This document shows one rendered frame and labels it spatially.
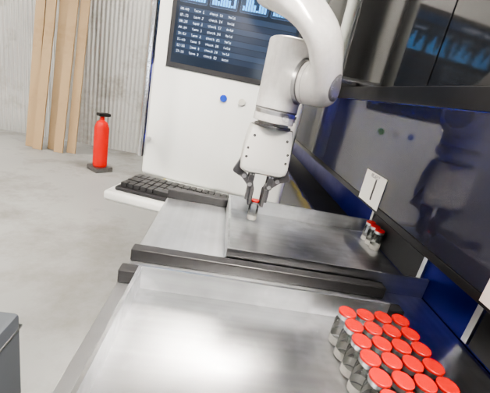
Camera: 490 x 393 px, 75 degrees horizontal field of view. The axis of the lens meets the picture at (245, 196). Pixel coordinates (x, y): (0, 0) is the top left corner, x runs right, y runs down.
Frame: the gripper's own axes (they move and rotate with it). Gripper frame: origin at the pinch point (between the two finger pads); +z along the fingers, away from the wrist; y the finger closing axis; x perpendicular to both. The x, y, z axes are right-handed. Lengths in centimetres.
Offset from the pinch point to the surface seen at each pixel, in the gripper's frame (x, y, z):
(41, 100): -332, 224, 39
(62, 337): -47, 61, 94
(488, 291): 39.0, -20.0, -6.7
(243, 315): 32.5, 3.0, 5.7
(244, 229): 6.4, 1.7, 5.7
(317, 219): -3.9, -16.5, 4.4
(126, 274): 29.3, 18.6, 4.7
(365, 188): 6.3, -20.1, -7.6
